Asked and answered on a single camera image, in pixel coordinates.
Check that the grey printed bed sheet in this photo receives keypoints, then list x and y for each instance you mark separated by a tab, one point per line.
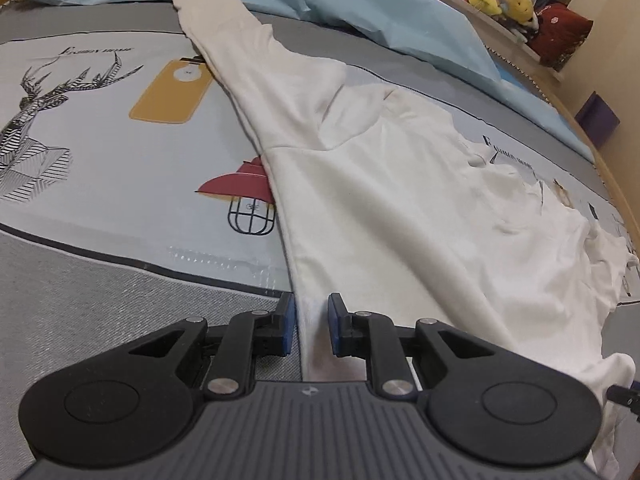
132	198

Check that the purple box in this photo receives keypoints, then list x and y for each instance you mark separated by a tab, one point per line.
597	119

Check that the wooden bed frame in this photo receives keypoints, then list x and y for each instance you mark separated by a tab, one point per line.
547	84

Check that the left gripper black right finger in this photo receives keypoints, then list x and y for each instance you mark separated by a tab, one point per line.
487	402

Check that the dark red cushion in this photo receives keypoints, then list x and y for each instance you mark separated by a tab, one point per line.
561	32

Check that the window sill ledge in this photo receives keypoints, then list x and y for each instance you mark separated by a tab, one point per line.
504	42

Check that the light blue quilt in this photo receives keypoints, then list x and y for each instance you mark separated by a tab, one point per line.
325	5

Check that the white long-sleeve shirt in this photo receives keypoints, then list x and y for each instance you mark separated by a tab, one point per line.
381	199

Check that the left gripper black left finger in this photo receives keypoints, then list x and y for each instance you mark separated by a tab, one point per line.
136	400

